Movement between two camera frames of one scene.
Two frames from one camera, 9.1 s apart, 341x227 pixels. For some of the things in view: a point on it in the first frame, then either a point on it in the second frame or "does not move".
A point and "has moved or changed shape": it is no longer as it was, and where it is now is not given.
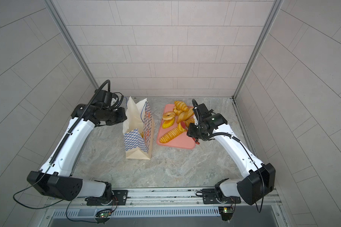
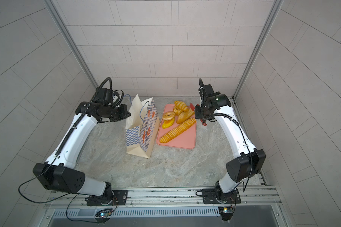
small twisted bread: [176, 111] does not move
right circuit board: [226, 213] does not move
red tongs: [183, 125] -> [198, 112]
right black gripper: [191, 132] -> [209, 118]
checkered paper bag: [138, 127] has moved or changed shape
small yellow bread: [167, 123] does not move
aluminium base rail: [263, 199] does not move
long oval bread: [185, 115] does not move
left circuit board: [104, 213] does not move
